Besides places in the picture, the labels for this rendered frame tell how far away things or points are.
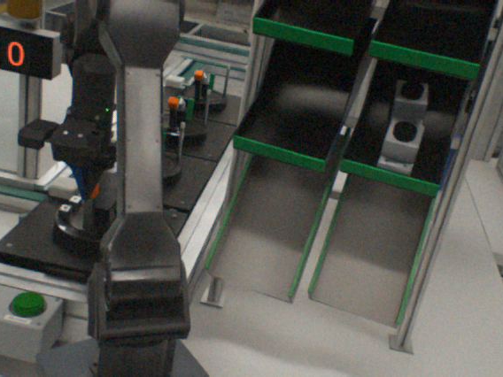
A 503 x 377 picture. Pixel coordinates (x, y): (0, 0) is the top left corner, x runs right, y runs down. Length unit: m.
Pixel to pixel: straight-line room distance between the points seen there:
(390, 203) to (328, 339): 0.26
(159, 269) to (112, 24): 0.23
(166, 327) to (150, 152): 0.16
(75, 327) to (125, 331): 0.37
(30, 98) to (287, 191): 0.49
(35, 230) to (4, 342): 0.22
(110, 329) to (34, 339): 0.32
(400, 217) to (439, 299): 0.35
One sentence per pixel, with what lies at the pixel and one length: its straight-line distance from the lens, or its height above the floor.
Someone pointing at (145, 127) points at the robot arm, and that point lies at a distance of 0.64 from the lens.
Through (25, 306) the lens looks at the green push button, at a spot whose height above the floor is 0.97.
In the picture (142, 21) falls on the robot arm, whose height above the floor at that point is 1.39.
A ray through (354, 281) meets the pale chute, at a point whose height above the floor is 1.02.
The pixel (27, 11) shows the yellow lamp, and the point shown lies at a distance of 1.15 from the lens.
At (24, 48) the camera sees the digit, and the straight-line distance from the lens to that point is 1.16.
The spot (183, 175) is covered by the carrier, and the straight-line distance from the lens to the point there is 1.33.
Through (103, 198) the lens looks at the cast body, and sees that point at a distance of 1.05.
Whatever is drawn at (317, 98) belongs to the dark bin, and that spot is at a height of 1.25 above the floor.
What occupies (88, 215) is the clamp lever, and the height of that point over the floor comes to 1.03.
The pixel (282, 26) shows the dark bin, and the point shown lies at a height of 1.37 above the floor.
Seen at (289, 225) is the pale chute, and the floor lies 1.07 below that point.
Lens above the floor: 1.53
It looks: 25 degrees down
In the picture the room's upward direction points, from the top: 11 degrees clockwise
